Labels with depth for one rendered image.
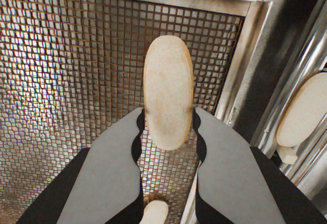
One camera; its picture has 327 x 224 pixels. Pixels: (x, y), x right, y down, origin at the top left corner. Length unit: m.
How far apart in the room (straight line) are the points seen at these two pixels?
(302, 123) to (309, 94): 0.04
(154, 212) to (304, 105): 0.24
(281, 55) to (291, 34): 0.02
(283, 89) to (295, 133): 0.06
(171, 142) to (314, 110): 0.16
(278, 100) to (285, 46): 0.07
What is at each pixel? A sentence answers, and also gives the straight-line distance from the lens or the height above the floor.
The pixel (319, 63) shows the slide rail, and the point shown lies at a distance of 0.24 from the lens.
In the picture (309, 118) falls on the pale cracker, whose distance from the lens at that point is 0.26.
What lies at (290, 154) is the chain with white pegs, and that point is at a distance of 0.27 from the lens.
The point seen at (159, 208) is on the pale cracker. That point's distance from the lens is 0.30.
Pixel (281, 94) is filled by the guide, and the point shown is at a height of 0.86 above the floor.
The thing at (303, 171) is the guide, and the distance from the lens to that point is 0.31.
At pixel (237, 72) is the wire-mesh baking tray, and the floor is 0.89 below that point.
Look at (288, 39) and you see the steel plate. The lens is 0.26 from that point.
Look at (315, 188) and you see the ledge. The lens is 0.33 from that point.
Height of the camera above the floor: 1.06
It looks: 61 degrees down
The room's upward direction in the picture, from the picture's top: 156 degrees counter-clockwise
